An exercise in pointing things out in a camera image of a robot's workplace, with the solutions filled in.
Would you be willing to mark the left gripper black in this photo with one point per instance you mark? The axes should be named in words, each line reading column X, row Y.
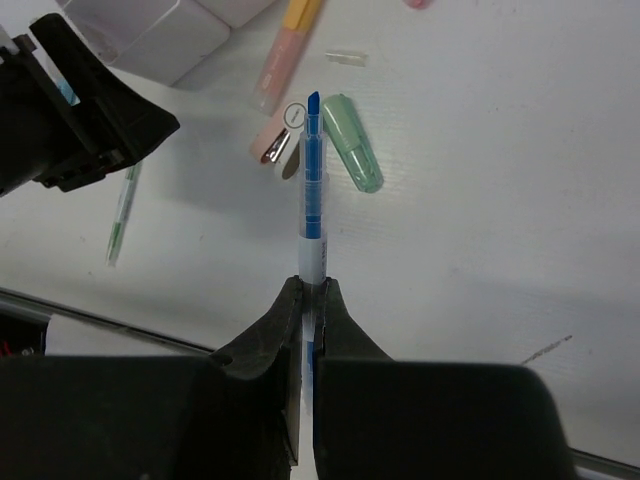
column 45, row 139

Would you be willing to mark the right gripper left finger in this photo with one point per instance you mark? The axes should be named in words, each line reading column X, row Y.
column 233, row 414

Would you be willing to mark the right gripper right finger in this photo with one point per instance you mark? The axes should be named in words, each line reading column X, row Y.
column 375, row 417

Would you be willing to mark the green gel pen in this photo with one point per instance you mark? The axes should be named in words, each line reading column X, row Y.
column 122, row 214

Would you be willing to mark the blue highlighter pen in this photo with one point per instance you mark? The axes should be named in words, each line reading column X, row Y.
column 312, row 237

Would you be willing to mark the left white divided container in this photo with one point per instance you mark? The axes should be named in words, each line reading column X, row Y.
column 158, row 40

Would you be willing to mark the white divided container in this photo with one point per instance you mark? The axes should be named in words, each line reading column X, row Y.
column 235, row 13
column 158, row 40

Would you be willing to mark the right white divided container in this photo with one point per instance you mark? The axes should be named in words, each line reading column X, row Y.
column 235, row 13

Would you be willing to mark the pink mini stapler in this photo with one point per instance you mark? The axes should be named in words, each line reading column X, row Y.
column 277, row 145

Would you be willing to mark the pink orange highlighter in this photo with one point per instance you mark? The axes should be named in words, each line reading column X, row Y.
column 284, row 54

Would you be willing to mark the small clear cap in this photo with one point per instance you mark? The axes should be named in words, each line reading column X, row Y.
column 349, row 58

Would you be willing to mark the pink eraser case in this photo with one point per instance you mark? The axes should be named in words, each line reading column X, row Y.
column 418, row 4

